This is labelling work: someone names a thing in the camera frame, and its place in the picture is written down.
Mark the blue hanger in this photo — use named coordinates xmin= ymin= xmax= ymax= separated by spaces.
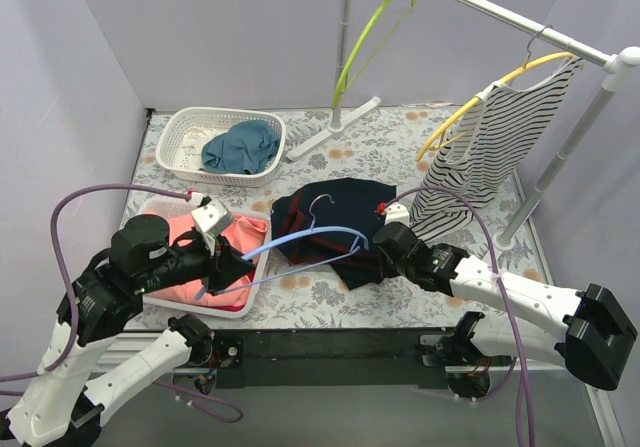
xmin=193 ymin=194 xmax=369 ymax=302

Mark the navy tank top red trim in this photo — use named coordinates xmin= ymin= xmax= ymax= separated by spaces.
xmin=271 ymin=178 xmax=397 ymax=290

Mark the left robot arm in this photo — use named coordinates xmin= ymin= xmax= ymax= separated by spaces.
xmin=1 ymin=209 xmax=255 ymax=446

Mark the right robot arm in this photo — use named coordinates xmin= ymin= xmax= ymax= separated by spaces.
xmin=373 ymin=222 xmax=638 ymax=391

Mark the striped tank top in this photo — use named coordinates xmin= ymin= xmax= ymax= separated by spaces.
xmin=410 ymin=54 xmax=584 ymax=240

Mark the yellow hanger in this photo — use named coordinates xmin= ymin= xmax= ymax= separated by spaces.
xmin=414 ymin=41 xmax=575 ymax=162

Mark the green hanger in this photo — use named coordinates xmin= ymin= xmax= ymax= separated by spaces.
xmin=331 ymin=0 xmax=419 ymax=109

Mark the pink cloth in basket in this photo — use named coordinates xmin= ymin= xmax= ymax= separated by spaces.
xmin=146 ymin=214 xmax=268 ymax=312

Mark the white plastic basket front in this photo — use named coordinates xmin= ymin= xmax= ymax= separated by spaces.
xmin=139 ymin=196 xmax=271 ymax=319

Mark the white plastic basket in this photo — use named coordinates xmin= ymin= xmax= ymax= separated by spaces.
xmin=139 ymin=196 xmax=271 ymax=319
xmin=155 ymin=106 xmax=287 ymax=188

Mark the white plastic basket rear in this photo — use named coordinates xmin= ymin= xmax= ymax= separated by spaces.
xmin=155 ymin=106 xmax=287 ymax=188

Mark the floral table mat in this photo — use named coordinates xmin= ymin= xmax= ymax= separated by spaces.
xmin=126 ymin=107 xmax=554 ymax=331

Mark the teal cloth in basket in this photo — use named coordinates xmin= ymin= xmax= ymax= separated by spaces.
xmin=201 ymin=120 xmax=280 ymax=175

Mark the white cloth in basket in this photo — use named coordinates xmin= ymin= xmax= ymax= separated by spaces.
xmin=182 ymin=126 xmax=216 ymax=159

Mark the white clothes rack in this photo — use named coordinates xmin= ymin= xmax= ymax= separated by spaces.
xmin=287 ymin=0 xmax=639 ymax=251

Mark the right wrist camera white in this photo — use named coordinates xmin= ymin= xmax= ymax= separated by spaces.
xmin=376 ymin=202 xmax=410 ymax=226

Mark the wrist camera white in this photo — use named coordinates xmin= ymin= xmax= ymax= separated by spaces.
xmin=188 ymin=191 xmax=233 ymax=253
xmin=376 ymin=202 xmax=410 ymax=226

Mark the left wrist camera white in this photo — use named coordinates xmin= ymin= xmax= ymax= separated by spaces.
xmin=188 ymin=191 xmax=233 ymax=253

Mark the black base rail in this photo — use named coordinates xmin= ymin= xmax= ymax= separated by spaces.
xmin=175 ymin=327 xmax=486 ymax=389

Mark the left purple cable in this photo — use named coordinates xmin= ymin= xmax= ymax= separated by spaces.
xmin=0 ymin=183 xmax=246 ymax=424

